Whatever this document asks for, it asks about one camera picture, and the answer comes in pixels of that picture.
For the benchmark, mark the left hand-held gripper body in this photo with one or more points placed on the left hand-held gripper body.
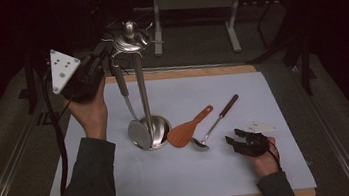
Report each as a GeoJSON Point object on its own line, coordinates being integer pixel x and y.
{"type": "Point", "coordinates": [68, 69]}

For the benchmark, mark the person's right hand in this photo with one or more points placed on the person's right hand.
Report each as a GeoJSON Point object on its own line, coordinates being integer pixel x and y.
{"type": "Point", "coordinates": [266, 162]}

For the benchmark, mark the grey metal stand frame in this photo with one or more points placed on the grey metal stand frame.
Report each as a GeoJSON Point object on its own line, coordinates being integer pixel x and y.
{"type": "Point", "coordinates": [197, 0]}

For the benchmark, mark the person's left hand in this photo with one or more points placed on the person's left hand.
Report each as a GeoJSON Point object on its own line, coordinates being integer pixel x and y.
{"type": "Point", "coordinates": [92, 114]}

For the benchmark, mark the black stand legs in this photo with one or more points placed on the black stand legs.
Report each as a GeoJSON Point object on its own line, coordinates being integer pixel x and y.
{"type": "Point", "coordinates": [32, 95]}
{"type": "Point", "coordinates": [303, 58]}

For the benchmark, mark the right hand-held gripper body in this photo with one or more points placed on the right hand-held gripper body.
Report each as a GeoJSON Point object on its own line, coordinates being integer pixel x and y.
{"type": "Point", "coordinates": [255, 141]}

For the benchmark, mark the wooden rice paddle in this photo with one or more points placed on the wooden rice paddle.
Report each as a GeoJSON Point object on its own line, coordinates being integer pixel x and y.
{"type": "Point", "coordinates": [183, 133]}

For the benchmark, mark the steel utensil rack with hooks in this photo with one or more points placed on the steel utensil rack with hooks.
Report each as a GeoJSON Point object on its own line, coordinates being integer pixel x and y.
{"type": "Point", "coordinates": [143, 91]}

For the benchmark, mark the white table mat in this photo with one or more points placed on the white table mat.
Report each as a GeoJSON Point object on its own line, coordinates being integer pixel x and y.
{"type": "Point", "coordinates": [172, 179]}

